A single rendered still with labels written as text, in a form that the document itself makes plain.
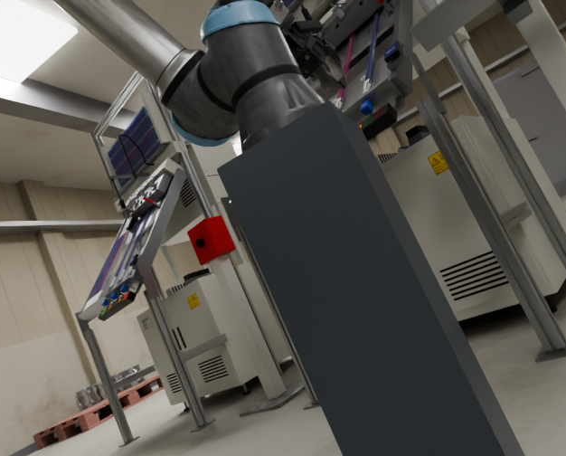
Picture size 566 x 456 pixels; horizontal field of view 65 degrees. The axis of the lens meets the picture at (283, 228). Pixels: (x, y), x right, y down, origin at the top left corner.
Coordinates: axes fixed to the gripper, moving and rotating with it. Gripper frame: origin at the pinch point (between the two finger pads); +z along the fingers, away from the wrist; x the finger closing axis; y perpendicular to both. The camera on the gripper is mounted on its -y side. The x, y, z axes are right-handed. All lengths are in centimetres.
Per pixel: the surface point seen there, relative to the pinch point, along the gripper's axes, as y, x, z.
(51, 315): -120, -522, 34
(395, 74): -3.0, 9.6, 8.2
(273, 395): 34, -96, 69
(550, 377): 54, 12, 54
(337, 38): -56, -15, 6
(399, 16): -35.5, 9.9, 8.2
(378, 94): -2.1, 3.5, 9.3
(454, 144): 11.0, 13.6, 24.9
